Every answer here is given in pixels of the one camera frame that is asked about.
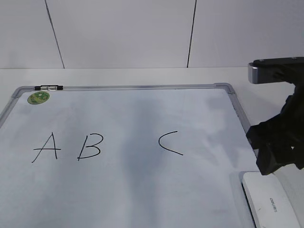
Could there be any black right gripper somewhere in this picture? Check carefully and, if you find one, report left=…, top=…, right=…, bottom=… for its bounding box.
left=246, top=82, right=304, bottom=176

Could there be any white board eraser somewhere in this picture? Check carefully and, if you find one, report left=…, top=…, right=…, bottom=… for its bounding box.
left=242, top=172, right=301, bottom=228

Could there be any round green magnet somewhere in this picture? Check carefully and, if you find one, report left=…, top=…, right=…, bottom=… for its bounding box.
left=27, top=91, right=50, bottom=105

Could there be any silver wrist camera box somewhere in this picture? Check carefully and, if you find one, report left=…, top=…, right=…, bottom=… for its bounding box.
left=248, top=57, right=304, bottom=85

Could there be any white board with grey frame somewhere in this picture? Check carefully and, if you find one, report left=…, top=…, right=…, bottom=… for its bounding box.
left=0, top=83, right=302, bottom=228

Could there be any black and silver frame clip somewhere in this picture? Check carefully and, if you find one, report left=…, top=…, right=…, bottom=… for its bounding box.
left=34, top=85, right=64, bottom=91

